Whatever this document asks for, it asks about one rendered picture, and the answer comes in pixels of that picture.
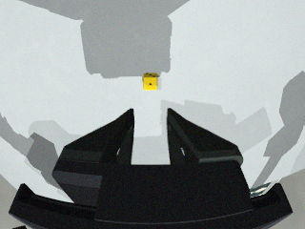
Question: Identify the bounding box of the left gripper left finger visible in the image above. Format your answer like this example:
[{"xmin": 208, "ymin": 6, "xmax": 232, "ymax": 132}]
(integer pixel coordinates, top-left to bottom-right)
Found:
[{"xmin": 58, "ymin": 109, "xmax": 134, "ymax": 164}]

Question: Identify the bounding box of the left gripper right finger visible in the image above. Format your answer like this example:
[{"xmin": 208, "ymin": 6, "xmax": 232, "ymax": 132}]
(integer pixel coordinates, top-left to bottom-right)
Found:
[{"xmin": 167, "ymin": 108, "xmax": 244, "ymax": 167}]

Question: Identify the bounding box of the yellow die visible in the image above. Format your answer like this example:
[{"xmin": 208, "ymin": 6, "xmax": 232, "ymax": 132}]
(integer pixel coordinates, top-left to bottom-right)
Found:
[{"xmin": 143, "ymin": 73, "xmax": 157, "ymax": 90}]

